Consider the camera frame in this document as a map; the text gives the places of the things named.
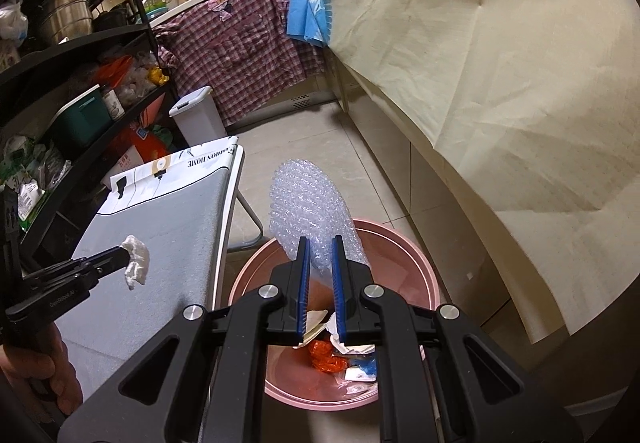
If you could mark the person's left hand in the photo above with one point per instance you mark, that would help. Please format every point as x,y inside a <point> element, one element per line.
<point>50,373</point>

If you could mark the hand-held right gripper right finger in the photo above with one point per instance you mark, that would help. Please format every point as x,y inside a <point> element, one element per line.
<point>341,293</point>

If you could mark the pink plastic bin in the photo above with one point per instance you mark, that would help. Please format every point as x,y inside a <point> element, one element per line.
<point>395,263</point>

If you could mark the yellow toy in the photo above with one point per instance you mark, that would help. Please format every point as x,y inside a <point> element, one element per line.
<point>160,75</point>

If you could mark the pink plaid shirt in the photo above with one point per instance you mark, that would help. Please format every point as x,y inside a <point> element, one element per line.
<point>240,48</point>

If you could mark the orange red plastic bag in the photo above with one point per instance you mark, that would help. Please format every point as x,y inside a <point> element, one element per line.
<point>117,70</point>

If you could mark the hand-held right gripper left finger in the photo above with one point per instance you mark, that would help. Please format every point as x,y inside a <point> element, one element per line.
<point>302,293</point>

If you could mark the blue plastic bag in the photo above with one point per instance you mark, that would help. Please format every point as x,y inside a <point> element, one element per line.
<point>367,364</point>

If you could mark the red printed bag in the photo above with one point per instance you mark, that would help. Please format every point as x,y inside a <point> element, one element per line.
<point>145,143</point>

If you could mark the white plastic bag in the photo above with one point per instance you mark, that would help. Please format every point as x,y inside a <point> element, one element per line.
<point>12,20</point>

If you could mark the beige kitchen cabinet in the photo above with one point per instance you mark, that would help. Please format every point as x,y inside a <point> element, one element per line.
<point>390,158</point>

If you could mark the white tissue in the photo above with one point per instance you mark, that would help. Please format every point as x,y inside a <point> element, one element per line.
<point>137,258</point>

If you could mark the teal plastic basin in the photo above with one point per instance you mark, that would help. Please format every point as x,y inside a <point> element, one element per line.
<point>157,9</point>

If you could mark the green storage box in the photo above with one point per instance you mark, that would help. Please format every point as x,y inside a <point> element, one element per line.
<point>85,123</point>

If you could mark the green white plastic packets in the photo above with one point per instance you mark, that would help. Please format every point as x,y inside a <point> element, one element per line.
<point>30,193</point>

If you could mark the black pot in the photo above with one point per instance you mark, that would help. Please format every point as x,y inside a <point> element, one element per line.
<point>112,19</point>

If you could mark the grey printed ironing board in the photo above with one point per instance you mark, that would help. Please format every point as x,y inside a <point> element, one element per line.
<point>165,223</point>

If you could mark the white lidded bin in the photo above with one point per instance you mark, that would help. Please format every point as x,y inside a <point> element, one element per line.
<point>197,123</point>

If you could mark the cream cover sheet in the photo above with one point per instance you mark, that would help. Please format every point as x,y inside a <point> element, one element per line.
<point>475,73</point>

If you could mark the torn beige carton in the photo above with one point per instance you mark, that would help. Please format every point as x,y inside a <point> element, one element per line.
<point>315,323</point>

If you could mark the white label jar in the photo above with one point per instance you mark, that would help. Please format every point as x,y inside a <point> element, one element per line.
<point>114,108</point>

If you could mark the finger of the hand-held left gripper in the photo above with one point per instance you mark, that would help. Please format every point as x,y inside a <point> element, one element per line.
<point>100,257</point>
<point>107,269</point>

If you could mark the large metal pot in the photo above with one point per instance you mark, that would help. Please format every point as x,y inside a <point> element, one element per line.
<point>67,18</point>

